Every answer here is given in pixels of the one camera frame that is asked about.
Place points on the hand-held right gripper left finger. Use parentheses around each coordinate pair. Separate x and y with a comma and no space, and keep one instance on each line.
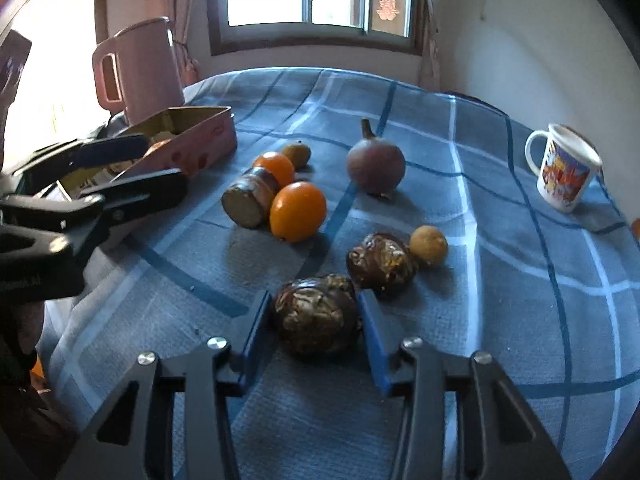
(255,340)

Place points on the glass jar with metal lid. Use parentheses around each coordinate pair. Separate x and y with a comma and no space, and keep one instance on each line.
(250,195)

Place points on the red paper window decoration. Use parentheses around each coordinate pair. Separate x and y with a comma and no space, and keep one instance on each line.
(387,8)

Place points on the pink electric kettle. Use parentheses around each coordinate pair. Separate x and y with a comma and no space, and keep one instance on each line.
(150,70)

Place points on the dull purple round fruit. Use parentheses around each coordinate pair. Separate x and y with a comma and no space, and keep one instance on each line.
(375,160)

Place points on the pink tin box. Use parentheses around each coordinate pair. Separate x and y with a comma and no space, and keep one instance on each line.
(210,135)

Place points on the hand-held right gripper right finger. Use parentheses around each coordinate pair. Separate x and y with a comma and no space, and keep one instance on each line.
(375,345)

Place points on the small brown fruit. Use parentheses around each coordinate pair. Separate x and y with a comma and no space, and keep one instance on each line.
(297,155)

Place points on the large wooden framed window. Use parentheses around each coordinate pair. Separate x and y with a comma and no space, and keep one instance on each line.
(60,60)

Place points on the orange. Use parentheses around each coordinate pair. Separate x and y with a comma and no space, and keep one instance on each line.
(277,166)
(298,210)
(157,148)

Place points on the white printed mug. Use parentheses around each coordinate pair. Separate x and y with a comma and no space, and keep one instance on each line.
(565,170)

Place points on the dark brown wrinkled passion fruit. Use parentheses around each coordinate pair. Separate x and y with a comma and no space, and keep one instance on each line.
(315,317)
(382,262)

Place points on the yellow-brown round fruit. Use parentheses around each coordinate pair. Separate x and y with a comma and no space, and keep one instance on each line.
(428,245)

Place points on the sliding glass window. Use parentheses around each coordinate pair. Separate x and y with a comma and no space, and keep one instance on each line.
(320,0)

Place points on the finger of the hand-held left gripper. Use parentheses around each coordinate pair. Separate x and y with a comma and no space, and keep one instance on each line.
(145,190)
(117,146)

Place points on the pink curtain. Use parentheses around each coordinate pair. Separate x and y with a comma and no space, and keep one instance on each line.
(430,35)
(177,10)

